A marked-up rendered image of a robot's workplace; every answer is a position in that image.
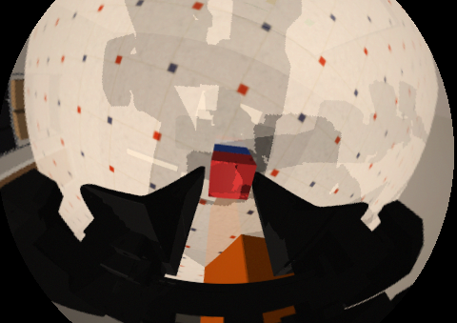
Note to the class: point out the blue block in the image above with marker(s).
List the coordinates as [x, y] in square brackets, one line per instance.
[230, 148]

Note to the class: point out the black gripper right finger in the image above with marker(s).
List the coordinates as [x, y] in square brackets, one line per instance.
[291, 225]

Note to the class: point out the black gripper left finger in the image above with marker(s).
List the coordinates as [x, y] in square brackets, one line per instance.
[164, 216]

